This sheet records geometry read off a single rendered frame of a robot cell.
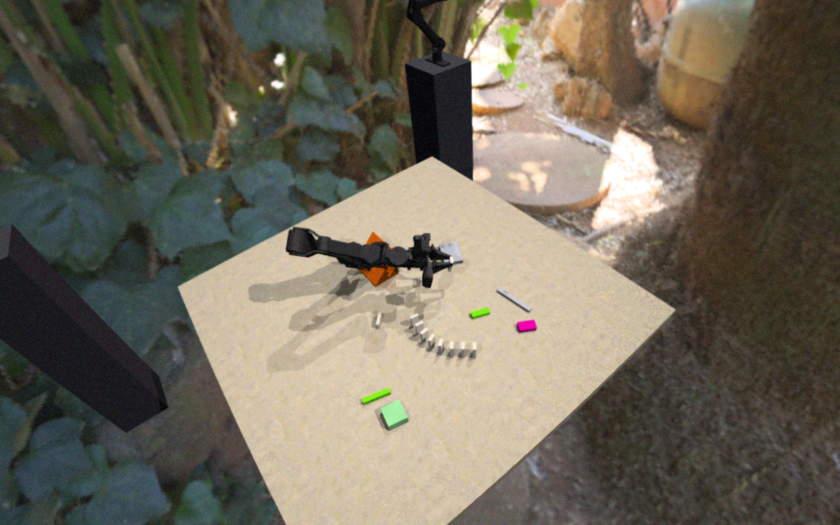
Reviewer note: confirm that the magenta rectangular block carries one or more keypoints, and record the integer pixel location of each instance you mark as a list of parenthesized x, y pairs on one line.
[(526, 326)]

